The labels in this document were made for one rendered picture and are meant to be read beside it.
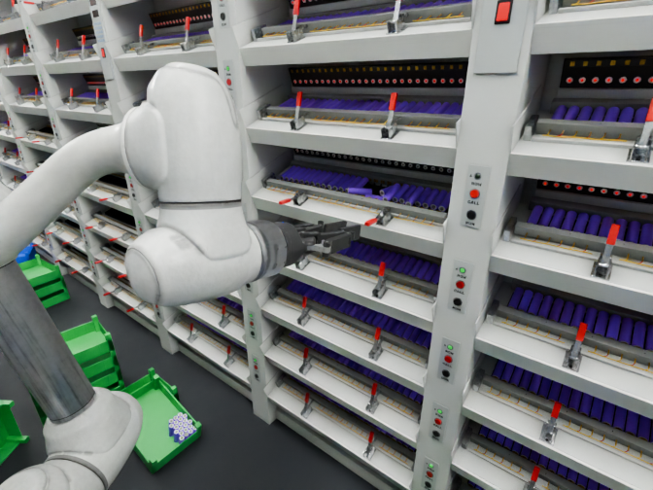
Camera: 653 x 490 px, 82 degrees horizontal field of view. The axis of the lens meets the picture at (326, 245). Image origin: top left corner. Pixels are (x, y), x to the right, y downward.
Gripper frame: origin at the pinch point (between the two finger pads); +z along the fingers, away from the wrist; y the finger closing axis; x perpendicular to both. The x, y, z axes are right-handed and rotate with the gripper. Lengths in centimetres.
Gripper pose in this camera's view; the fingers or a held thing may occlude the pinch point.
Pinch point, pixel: (342, 231)
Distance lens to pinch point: 75.4
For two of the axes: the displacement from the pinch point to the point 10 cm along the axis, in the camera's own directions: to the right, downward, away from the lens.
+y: 7.9, 2.5, -5.6
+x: 1.1, -9.6, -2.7
